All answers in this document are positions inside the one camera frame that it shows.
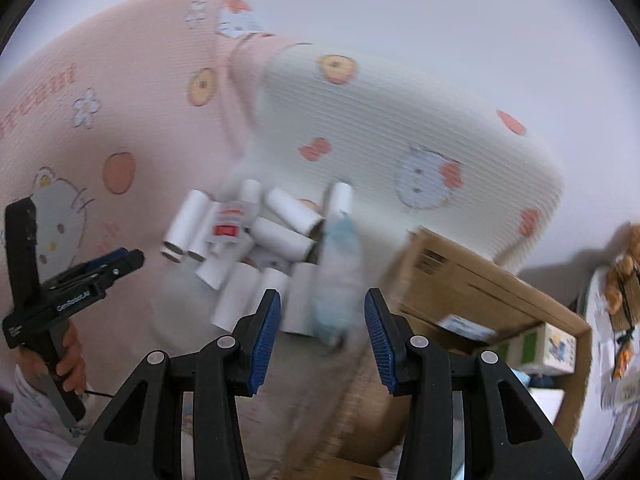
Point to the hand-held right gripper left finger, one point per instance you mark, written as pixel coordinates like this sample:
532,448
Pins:
265,340

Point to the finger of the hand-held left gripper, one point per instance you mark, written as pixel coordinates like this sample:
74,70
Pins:
107,258
125,267

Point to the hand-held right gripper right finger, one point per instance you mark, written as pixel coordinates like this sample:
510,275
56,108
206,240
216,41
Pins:
380,340

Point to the light blue plastic bottle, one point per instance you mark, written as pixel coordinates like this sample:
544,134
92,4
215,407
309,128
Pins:
337,280

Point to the pile of white rolls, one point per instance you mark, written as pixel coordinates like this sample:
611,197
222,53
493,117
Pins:
280,240

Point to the brown cardboard box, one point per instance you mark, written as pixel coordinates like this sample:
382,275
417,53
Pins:
475,280

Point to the person's left hand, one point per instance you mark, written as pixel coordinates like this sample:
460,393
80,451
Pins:
72,365

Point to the beige printed blanket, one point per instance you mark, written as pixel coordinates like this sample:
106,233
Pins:
325,400

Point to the white label sticker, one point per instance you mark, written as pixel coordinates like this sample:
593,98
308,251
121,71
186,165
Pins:
467,329

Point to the red and white sachet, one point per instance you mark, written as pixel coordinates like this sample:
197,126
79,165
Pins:
227,222

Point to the pink printed pillow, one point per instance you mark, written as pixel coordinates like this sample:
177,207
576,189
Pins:
140,110

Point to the green and white carton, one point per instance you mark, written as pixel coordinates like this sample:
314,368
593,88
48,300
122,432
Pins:
545,347

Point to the white printed pillow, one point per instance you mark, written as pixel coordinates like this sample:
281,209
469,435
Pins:
380,125

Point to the brown teddy bear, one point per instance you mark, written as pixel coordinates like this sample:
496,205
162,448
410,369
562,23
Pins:
625,265

